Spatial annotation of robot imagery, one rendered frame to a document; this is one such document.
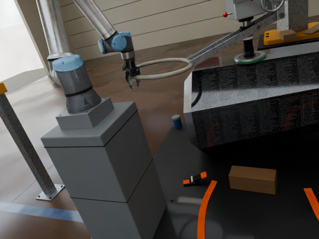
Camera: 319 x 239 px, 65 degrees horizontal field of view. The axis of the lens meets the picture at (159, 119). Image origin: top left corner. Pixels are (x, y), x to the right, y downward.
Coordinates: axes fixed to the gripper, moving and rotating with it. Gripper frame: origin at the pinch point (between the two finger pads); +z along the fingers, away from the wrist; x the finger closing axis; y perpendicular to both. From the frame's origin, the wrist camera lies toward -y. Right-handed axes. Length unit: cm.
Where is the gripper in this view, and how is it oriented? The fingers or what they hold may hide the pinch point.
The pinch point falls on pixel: (134, 86)
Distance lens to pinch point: 179.7
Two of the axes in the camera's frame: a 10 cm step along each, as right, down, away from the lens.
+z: 1.7, 8.9, 4.3
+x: 8.4, -3.6, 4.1
